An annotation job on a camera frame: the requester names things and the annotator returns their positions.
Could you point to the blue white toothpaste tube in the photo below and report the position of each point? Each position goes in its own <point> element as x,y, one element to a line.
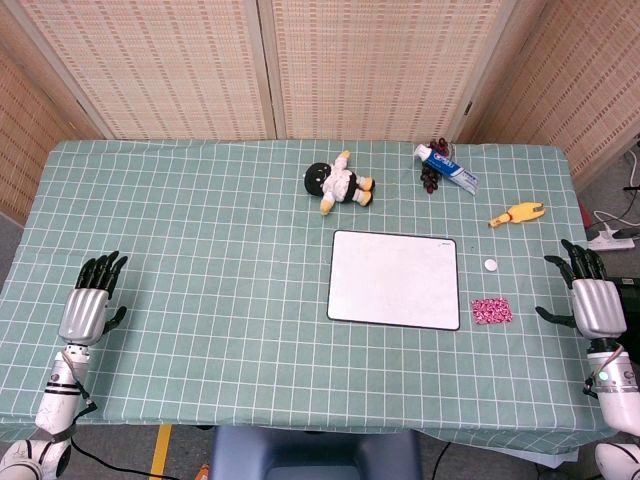
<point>447,165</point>

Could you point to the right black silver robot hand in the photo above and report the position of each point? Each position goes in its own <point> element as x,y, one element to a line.
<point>597,307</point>

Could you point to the small white round cap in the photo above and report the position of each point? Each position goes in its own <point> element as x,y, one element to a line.
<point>490,265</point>

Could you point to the black box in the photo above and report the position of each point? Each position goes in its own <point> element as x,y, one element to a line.
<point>629,300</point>

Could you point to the white board with black rim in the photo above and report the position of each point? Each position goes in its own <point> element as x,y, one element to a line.
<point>392,280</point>

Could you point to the yellow floor tape strip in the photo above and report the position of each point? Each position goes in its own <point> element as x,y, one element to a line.
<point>161,452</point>

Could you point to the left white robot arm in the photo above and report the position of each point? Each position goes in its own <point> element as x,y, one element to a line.
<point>57,405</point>

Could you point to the green checked tablecloth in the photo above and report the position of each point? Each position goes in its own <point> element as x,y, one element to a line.
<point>225,300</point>

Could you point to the yellow rubber chicken toy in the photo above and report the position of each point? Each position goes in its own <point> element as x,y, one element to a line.
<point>520,212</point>

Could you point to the dark blue chair seat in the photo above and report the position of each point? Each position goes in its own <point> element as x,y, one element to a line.
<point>315,455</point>

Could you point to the red patterned cloth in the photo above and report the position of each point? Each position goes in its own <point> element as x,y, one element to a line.
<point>492,310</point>

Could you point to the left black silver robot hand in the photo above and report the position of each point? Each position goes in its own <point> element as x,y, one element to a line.
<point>82,315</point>

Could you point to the small metal screen hinge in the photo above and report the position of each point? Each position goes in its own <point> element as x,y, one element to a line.
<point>468,108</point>

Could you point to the dark red grape bunch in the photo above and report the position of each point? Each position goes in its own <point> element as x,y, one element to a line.
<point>430,180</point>

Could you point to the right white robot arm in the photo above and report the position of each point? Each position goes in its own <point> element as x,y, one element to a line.
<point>617,395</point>

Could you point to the woven bamboo screen panel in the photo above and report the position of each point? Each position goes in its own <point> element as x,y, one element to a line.
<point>25,125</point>
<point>575,80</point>
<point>160,65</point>
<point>380,65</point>

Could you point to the black white plush doll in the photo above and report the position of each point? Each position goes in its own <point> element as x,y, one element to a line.
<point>337,182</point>

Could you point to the white power strip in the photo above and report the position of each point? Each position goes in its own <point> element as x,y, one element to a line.
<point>607,242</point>

